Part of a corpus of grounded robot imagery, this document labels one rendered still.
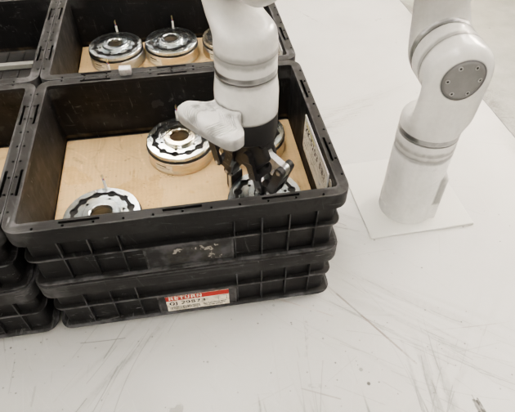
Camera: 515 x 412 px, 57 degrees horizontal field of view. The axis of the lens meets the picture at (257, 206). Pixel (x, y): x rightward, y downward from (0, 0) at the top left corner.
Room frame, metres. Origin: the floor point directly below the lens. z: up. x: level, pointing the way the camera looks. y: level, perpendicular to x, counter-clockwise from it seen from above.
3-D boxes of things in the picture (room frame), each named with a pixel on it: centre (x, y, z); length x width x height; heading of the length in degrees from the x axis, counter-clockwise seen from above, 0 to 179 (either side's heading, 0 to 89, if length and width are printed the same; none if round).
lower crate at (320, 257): (0.50, 0.11, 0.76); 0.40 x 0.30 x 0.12; 99
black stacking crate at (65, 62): (0.80, 0.16, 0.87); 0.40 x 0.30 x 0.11; 99
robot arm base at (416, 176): (0.57, -0.26, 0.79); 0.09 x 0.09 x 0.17; 89
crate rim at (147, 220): (0.50, 0.11, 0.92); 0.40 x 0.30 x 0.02; 99
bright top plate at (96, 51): (0.85, 0.27, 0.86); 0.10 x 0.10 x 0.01
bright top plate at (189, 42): (0.86, 0.17, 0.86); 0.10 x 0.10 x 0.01
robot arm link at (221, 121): (0.45, 0.02, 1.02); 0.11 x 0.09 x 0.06; 139
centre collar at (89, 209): (0.41, 0.21, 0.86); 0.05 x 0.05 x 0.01
